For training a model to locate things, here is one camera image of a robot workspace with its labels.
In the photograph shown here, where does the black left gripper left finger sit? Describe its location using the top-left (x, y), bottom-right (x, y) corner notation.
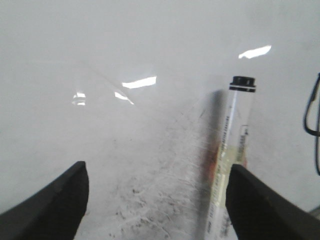
top-left (0, 161), bottom-right (89, 240)

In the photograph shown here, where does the white whiteboard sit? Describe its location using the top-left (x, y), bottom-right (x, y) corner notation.
top-left (0, 0), bottom-right (320, 240)

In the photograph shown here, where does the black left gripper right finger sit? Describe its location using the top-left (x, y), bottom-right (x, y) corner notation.
top-left (226, 164), bottom-right (320, 240)

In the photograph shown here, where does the white whiteboard marker black cap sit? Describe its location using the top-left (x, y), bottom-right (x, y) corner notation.
top-left (204, 76), bottom-right (256, 240)

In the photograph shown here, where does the red round magnet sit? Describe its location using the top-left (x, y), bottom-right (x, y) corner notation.
top-left (204, 147), bottom-right (248, 176)

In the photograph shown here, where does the clear adhesive tape piece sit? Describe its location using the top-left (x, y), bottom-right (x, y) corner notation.
top-left (209, 145), bottom-right (247, 208)

